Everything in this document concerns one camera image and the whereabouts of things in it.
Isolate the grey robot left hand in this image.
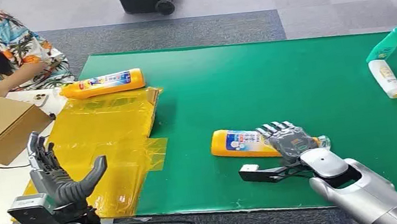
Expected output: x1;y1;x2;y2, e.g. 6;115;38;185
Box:
24;123;114;219

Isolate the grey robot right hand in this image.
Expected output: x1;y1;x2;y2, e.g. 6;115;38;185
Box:
254;116;322;170

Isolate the orange bottle with blue label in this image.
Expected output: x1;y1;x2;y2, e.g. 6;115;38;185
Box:
58;67;147;103
208;116;332;166

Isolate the white plastic bottle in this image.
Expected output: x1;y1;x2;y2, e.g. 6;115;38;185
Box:
367;57;397;102

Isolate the green plastic bottle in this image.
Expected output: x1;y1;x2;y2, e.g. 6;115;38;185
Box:
362;27;397;64

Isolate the green table mat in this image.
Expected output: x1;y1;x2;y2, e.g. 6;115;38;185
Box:
76;18;397;224

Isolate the yellow plastic sheet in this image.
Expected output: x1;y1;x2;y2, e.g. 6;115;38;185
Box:
11;85;179;224

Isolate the pale smartphone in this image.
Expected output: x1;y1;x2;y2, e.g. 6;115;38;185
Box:
28;91;52;109

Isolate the person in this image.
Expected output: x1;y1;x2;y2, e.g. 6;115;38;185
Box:
0;0;77;99

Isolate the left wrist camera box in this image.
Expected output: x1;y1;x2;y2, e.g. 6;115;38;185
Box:
6;192;62;224

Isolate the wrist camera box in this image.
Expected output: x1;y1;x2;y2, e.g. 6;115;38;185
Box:
6;192;62;224
238;157;307;188

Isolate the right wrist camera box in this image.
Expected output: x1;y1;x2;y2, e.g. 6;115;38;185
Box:
238;157;307;188

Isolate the thin black cable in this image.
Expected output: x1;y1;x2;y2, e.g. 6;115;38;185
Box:
0;112;62;171

